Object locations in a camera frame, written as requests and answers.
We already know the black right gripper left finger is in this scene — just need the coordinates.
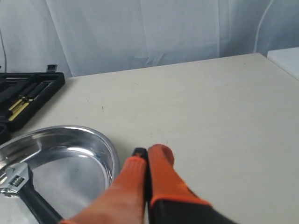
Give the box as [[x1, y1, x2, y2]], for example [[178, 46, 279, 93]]
[[60, 148, 147, 224]]

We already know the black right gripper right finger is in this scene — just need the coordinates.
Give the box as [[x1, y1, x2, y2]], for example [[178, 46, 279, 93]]
[[148, 144, 235, 224]]

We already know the adjustable wrench black handle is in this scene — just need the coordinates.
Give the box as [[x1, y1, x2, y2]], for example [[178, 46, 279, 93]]
[[0, 162, 64, 224]]

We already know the black plastic tool case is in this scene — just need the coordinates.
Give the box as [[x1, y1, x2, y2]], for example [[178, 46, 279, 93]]
[[0, 65, 65, 144]]

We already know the round stainless steel tray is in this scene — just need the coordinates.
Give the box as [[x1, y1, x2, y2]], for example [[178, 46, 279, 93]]
[[0, 126, 120, 224]]

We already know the yellow black screwdriver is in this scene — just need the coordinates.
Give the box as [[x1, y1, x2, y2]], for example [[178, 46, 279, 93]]
[[8, 82, 49, 121], [8, 83, 37, 113]]

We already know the white backdrop curtain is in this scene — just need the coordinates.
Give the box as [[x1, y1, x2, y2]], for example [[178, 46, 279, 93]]
[[0, 0, 299, 77]]

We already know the white side table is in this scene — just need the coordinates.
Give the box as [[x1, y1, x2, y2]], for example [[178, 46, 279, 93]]
[[267, 47, 299, 80]]

